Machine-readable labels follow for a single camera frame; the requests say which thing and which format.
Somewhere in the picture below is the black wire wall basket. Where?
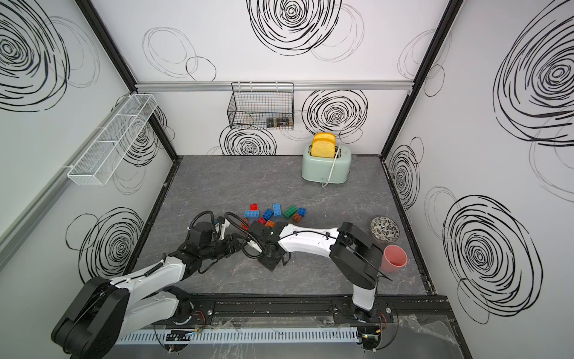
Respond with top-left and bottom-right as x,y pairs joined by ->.
227,90 -> 295,131

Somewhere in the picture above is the small brown lego brick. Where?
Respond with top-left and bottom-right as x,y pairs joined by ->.
291,213 -> 303,223

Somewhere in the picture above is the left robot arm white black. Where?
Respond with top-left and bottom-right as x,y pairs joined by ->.
51,218 -> 241,358

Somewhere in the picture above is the mint green toaster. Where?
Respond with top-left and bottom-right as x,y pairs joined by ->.
301,145 -> 352,184

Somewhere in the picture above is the white cable duct strip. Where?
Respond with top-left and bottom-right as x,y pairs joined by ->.
117,328 -> 360,346

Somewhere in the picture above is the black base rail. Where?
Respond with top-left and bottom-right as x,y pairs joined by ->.
187,294 -> 451,324

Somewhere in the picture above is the white wire wall shelf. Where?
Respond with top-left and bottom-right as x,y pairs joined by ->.
67,94 -> 158,186

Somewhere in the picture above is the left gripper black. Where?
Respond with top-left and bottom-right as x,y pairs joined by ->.
201,232 -> 247,261

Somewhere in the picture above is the yellow toast slice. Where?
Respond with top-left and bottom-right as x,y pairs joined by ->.
310,133 -> 336,158

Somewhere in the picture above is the black corner frame post left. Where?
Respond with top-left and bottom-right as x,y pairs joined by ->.
75,0 -> 179,162

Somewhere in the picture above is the grey wall rail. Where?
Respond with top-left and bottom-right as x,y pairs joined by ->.
135,79 -> 413,93

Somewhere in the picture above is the white toaster cable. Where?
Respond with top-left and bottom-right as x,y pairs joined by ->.
320,145 -> 342,188

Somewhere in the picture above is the black corner frame post right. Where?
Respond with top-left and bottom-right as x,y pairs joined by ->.
380,0 -> 464,160

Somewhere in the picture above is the black corner frame post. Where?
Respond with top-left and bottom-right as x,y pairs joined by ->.
75,0 -> 179,162
380,0 -> 464,160

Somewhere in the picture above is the patterned ceramic bowl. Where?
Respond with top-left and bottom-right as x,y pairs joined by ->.
370,216 -> 400,243

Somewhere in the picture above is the pink plastic cup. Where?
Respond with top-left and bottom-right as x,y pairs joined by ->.
381,245 -> 409,273

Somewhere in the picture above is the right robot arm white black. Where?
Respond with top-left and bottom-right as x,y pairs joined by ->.
245,221 -> 388,313

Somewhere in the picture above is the green lego brick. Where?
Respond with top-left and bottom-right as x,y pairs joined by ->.
283,206 -> 298,218

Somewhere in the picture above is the blue lego brick stacked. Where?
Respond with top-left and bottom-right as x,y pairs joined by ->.
262,209 -> 274,221

